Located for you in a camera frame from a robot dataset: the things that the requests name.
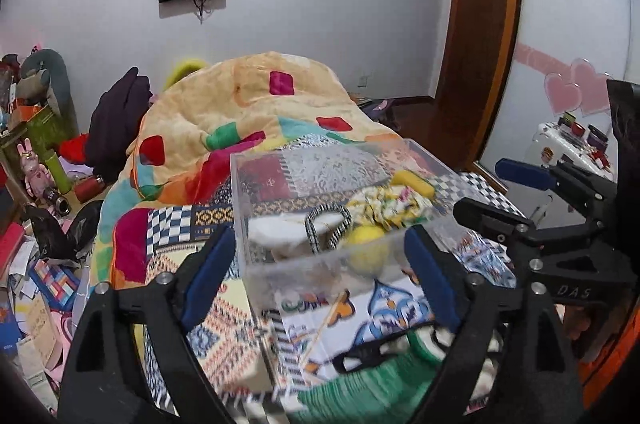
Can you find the yellow floral cloth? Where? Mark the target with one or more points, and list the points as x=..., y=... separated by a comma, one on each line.
x=385, y=204

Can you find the yellow ball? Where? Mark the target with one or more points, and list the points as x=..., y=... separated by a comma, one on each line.
x=370, y=249

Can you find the white cloth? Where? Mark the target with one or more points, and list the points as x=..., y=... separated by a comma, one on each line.
x=270, y=231

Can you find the pink heart wall decoration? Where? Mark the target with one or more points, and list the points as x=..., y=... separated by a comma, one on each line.
x=562, y=94

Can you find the black plastic bag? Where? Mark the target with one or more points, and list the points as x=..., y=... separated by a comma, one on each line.
x=55, y=239

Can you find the brown wooden door frame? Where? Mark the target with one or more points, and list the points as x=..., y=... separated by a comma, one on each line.
x=480, y=29

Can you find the green knitted cloth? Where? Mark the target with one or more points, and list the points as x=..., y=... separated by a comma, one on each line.
x=370, y=391

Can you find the green bottle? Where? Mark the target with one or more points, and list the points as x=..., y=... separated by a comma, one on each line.
x=57, y=171

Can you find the green cardboard box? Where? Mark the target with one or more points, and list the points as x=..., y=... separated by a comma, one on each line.
x=45, y=129

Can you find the clear plastic box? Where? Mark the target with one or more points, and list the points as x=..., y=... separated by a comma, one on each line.
x=300, y=266

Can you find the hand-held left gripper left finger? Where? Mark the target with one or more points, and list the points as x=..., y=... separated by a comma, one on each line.
x=207, y=276

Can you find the grey plush toy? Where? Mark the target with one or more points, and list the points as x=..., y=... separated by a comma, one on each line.
x=57, y=74

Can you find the white wall socket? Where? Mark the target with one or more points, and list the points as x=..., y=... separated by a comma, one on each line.
x=363, y=80

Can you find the black white striped hairband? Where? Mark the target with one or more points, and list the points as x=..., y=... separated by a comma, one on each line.
x=312, y=226

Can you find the red cloth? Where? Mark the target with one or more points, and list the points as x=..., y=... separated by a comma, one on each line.
x=75, y=146

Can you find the pink rabbit toy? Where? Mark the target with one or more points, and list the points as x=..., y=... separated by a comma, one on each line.
x=35, y=174

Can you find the pile of books and papers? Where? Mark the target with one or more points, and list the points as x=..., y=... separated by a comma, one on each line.
x=45, y=284

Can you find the orange patterned quilt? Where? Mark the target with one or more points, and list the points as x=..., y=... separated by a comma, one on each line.
x=225, y=104

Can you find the thin wooden stick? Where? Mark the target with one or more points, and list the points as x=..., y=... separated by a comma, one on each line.
x=325, y=329

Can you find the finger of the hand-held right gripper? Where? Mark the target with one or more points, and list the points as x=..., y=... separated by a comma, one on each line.
x=487, y=216
x=522, y=174

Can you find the person's right hand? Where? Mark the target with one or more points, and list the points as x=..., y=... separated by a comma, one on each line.
x=575, y=329

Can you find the dark jacket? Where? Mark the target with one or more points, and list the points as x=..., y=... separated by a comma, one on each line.
x=115, y=119

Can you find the red thermos bottle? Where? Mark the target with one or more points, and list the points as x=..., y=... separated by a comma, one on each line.
x=87, y=189

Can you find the yellow-green plush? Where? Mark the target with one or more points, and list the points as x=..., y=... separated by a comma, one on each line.
x=182, y=69

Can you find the patchwork bed sheet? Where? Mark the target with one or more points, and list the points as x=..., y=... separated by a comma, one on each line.
x=170, y=226

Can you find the yellow plush block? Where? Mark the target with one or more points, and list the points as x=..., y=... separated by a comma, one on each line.
x=415, y=181

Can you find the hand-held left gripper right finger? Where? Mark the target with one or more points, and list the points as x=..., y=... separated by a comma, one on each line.
x=431, y=276

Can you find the white suitcase with stickers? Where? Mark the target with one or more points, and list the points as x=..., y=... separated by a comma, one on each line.
x=542, y=144

